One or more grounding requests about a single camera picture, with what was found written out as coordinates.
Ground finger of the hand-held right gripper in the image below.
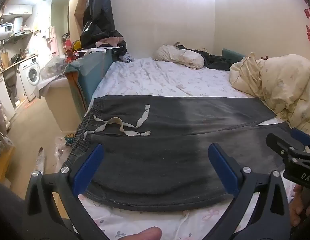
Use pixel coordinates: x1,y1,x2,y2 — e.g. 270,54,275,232
290,127,310,153
266,133,306,161

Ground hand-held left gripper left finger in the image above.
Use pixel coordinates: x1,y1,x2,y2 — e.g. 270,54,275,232
25,144,110,240

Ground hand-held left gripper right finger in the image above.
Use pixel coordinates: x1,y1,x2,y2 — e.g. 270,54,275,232
207,143,292,240

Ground dark grey pants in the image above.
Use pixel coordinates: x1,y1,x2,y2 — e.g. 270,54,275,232
61,95,296,212

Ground person's right hand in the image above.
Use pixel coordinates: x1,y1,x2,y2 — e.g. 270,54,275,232
289,184,310,227

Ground person's left hand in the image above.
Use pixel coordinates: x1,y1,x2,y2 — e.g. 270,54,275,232
117,226,162,240

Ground crumpled plastic wrap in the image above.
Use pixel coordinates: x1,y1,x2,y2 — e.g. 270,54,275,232
35,135,78,175

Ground cream comforter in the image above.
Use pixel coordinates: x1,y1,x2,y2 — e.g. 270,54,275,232
229,53,310,137

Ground white storage box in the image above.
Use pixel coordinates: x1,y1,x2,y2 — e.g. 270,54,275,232
45,76,80,132

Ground teal bed end board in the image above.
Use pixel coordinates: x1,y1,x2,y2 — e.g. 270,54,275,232
64,49,114,115

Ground teal headboard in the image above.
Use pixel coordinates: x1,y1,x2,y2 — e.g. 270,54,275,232
222,48,247,60

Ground white washing machine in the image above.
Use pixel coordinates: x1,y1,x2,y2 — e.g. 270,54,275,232
19,57,41,102

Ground clear plastic bag pile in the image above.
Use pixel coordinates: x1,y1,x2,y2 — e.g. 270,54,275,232
40,56,68,80

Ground dark clothes heap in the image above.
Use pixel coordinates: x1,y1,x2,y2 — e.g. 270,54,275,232
176,44,232,71

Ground floral white bed sheet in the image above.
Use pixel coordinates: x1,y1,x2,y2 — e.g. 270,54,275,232
70,58,296,240

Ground patterned clothes pile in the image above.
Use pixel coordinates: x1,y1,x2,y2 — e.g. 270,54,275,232
112,46,134,63

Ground cream pillow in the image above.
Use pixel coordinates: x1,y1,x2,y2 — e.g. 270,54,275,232
156,45,205,69

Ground kitchen counter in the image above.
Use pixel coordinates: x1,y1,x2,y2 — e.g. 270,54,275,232
0,54,39,79

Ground pink hanging towel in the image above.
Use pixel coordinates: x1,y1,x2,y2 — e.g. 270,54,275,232
46,26,58,53

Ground pile of dark clothes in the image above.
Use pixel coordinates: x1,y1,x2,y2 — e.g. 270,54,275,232
80,0,125,49

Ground white water heater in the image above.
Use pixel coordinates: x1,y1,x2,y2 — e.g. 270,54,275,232
0,23,14,42

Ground brown cardboard sheet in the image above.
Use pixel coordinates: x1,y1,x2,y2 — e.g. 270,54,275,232
75,0,91,30

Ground white wall cabinet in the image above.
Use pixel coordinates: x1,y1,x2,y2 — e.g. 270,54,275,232
2,4,33,18

